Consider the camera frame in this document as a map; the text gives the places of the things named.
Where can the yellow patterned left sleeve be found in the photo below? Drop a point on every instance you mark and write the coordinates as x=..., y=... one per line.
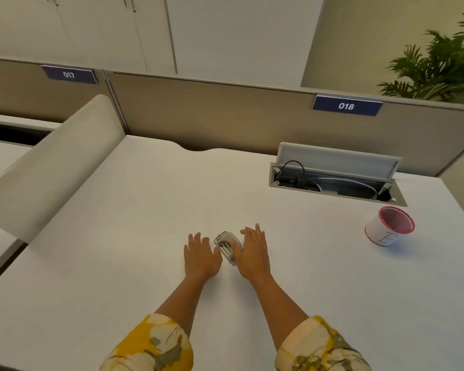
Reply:
x=154, y=347

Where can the person's right little finger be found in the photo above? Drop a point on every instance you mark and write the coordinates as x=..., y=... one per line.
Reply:
x=263, y=239

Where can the yellow patterned right sleeve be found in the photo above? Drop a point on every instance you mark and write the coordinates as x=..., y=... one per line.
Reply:
x=317, y=349

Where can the person's right forearm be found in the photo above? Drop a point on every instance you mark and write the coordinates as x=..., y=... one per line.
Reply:
x=278, y=305

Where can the green potted plant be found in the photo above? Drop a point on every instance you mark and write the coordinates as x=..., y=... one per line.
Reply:
x=437, y=65

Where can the person's right middle finger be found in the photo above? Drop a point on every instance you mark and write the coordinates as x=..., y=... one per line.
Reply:
x=251, y=235

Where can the yellow patterned sleeve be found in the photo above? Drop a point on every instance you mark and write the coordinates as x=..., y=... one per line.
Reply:
x=317, y=349
x=154, y=347

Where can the person's right thumb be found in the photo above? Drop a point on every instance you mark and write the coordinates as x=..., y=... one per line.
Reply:
x=236, y=250

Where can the white wall cabinets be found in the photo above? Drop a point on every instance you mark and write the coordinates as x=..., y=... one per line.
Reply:
x=81, y=26

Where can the person's left little finger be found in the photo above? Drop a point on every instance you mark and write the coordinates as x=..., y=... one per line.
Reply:
x=186, y=253

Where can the beige desk partition panel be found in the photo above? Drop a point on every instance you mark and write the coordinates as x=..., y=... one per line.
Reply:
x=232, y=115
x=31, y=92

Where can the blue desk number sign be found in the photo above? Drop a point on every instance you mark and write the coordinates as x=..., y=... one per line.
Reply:
x=69, y=74
x=347, y=105

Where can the person's left middle finger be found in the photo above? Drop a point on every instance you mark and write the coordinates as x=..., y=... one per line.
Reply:
x=198, y=241

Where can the person's left hand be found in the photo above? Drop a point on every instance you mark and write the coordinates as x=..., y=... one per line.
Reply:
x=201, y=262

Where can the person's left thumb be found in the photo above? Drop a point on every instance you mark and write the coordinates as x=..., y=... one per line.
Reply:
x=217, y=255

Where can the white cup with red rim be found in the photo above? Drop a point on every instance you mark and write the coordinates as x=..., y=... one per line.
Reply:
x=388, y=229

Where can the white curved side divider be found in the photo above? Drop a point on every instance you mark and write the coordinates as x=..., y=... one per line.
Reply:
x=50, y=169

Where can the person's left forearm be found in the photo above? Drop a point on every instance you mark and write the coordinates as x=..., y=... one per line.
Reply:
x=181, y=301

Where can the person's right hand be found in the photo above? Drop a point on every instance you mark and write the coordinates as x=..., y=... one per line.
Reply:
x=255, y=256

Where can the small clear plastic case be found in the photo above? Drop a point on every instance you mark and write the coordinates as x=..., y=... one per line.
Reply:
x=226, y=245

